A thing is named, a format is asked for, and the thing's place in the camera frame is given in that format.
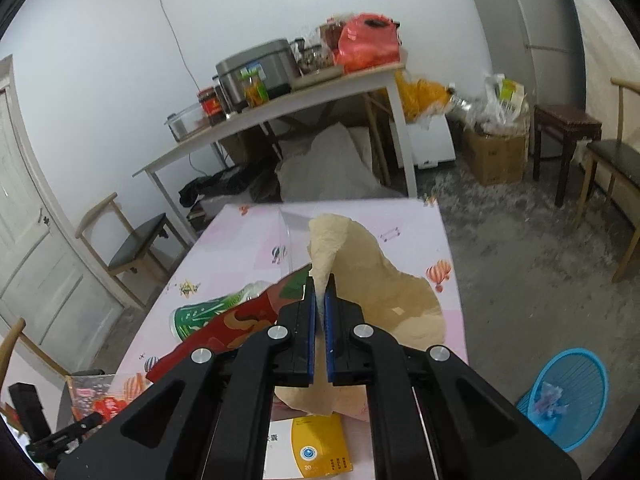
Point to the yellow white medicine box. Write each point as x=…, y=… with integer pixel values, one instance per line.
x=307, y=447

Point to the white side table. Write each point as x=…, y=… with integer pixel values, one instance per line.
x=363, y=82

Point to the grey rice cooker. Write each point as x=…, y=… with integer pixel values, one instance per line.
x=272, y=62

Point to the red sauce jar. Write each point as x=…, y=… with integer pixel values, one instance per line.
x=211, y=105

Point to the cardboard box on floor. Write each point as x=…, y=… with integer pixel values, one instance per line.
x=494, y=160

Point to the green snack bag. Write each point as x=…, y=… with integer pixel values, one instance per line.
x=188, y=319

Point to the yellow plastic bag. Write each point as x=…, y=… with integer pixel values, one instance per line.
x=421, y=98

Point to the grey refrigerator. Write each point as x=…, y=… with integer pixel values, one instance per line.
x=537, y=43

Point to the white cabinet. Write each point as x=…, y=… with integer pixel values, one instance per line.
x=431, y=142

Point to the pickle jar green label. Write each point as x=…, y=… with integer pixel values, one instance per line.
x=254, y=89

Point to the white door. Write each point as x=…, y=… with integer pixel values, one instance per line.
x=68, y=312

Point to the clear plastic bag red print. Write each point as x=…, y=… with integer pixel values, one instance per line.
x=548, y=402

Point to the wooden chair black seat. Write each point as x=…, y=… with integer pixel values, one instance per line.
x=616, y=156

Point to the white mattress blue edge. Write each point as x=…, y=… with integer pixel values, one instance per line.
x=610, y=52

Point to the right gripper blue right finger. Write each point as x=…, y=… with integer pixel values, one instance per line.
x=431, y=415

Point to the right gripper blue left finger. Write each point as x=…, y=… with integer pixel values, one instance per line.
x=209, y=416

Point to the red snack bag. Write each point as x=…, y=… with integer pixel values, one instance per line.
x=235, y=329

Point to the plastic bags on box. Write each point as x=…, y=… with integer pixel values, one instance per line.
x=502, y=110

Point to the pink patterned table cover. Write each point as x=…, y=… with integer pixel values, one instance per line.
x=252, y=260

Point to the dark wooden stool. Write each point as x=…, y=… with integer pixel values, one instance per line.
x=566, y=124

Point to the clear plastic sheet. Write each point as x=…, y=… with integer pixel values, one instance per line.
x=294, y=240

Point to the brown paper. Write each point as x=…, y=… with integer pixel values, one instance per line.
x=400, y=303

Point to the glass bowl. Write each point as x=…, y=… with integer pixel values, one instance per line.
x=189, y=122

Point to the wooden chair at left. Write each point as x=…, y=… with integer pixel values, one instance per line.
x=135, y=253

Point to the blue plastic waste basket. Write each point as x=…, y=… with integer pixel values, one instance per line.
x=583, y=377

